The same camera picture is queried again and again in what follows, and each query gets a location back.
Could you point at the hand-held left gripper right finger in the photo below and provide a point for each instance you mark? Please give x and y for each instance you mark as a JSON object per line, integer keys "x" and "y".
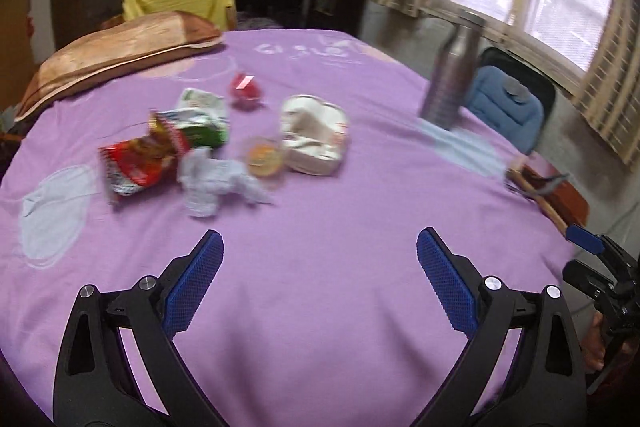
{"x": 447, "y": 284}

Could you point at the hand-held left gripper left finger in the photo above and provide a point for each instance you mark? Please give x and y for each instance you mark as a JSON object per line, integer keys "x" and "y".
{"x": 197, "y": 279}

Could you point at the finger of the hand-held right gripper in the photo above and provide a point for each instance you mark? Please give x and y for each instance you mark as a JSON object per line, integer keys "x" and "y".
{"x": 585, "y": 238}
{"x": 590, "y": 282}

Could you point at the white plastic bag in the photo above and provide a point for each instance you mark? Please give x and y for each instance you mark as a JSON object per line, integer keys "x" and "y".
{"x": 210, "y": 182}

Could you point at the red snack bag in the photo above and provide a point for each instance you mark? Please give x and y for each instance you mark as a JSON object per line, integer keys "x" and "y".
{"x": 135, "y": 162}

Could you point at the small clear cup orange base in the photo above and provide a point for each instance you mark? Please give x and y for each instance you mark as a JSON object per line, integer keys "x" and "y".
{"x": 262, "y": 157}

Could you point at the green white packet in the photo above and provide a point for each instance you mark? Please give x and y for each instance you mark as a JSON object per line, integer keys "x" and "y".
{"x": 200, "y": 127}

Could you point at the white heart-shaped container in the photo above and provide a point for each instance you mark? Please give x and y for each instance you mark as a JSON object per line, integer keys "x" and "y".
{"x": 310, "y": 137}

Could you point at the clear cup with red wrapper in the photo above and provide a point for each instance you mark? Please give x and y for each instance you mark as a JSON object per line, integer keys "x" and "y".
{"x": 245, "y": 92}

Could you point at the person's right hand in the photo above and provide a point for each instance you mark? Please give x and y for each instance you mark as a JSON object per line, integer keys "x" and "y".
{"x": 595, "y": 342}

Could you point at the reddish brown wooden board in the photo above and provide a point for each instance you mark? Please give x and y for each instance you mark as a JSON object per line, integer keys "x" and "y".
{"x": 570, "y": 202}

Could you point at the purple printed blanket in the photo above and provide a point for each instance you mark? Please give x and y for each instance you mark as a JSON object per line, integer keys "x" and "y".
{"x": 325, "y": 207}

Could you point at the black chair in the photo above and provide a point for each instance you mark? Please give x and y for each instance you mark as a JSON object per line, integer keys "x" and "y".
{"x": 542, "y": 92}

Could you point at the steel water bottle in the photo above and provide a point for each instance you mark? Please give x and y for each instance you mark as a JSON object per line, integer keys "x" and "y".
{"x": 447, "y": 82}

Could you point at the brown patterned pillow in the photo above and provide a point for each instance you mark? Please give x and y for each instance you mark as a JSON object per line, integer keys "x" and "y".
{"x": 115, "y": 52}

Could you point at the dark patterned bedding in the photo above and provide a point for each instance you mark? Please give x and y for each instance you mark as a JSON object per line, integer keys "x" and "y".
{"x": 257, "y": 23}

